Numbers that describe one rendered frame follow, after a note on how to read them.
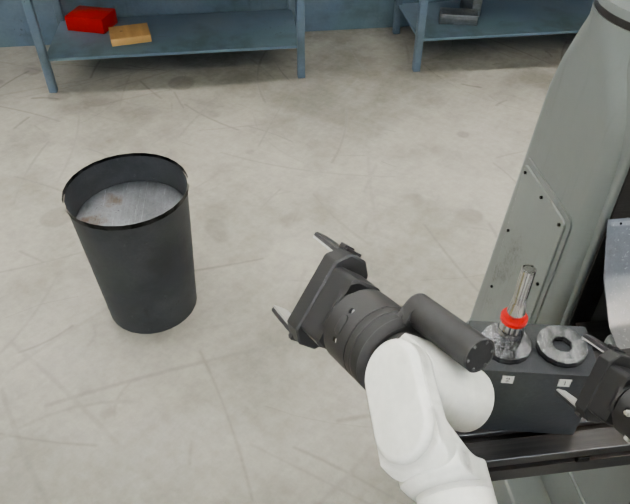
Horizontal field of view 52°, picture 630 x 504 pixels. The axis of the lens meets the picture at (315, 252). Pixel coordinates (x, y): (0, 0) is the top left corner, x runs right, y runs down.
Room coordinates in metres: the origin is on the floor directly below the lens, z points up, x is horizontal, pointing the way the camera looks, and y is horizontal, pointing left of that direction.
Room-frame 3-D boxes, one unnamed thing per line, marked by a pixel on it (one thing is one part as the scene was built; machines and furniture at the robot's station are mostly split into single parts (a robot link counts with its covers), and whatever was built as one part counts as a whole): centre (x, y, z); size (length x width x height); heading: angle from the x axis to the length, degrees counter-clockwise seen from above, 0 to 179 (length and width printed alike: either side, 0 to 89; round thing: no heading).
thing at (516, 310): (0.76, -0.35, 1.29); 0.03 x 0.03 x 0.11
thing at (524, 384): (0.76, -0.40, 1.07); 0.22 x 0.12 x 0.20; 86
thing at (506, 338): (0.76, -0.35, 1.20); 0.05 x 0.05 x 0.06
